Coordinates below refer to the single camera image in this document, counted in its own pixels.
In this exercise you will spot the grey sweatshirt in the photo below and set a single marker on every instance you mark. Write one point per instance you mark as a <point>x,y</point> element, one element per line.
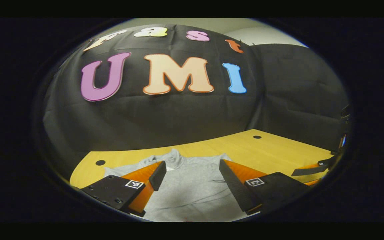
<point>192,190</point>

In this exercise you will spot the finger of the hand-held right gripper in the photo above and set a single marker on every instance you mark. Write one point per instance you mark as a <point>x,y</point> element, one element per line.
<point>312,170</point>
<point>313,182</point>

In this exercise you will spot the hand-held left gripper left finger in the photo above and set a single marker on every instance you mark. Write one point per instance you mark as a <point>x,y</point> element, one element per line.
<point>158,175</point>

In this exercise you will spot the black backdrop cloth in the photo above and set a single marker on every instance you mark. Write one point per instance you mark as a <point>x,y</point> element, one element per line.
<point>178,113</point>

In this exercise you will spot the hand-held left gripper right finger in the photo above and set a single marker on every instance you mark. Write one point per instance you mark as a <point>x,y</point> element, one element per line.
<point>233,186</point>

